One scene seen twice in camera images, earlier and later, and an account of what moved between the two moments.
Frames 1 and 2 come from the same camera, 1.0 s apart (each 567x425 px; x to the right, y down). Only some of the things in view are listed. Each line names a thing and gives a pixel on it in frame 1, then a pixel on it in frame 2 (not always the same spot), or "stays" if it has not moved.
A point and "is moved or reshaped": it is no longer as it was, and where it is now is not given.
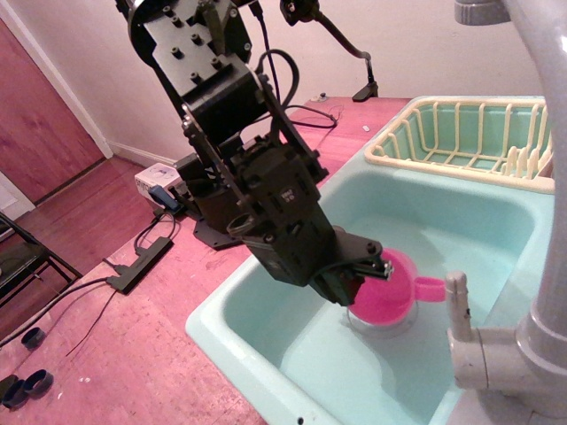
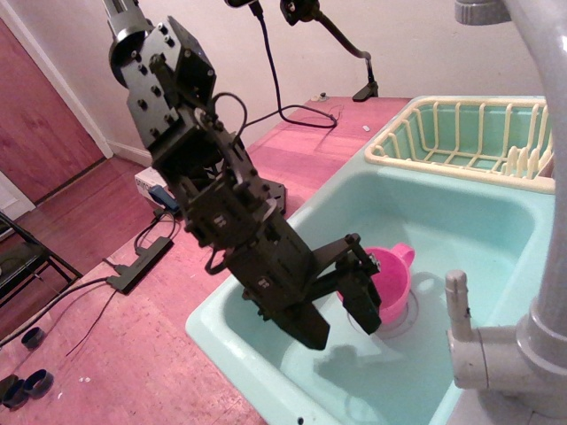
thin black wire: (94, 325) stays
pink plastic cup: (384, 305) is moved or reshaped
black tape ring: (34, 338) stays
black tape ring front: (38, 382) stays
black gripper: (305, 245) -> (277, 271)
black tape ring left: (13, 392) stays
